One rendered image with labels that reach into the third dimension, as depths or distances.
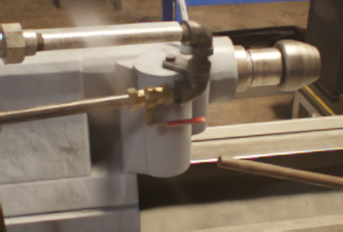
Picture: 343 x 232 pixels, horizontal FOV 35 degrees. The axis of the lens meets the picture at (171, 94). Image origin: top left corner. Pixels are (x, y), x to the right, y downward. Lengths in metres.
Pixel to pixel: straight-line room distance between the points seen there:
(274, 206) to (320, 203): 0.10
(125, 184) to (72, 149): 0.10
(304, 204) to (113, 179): 0.52
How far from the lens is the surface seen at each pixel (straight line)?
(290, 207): 1.22
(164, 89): 0.73
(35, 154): 0.85
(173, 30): 0.70
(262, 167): 0.79
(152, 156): 0.82
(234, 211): 1.19
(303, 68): 0.92
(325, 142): 1.24
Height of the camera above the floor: 1.49
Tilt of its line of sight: 28 degrees down
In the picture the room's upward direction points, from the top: straight up
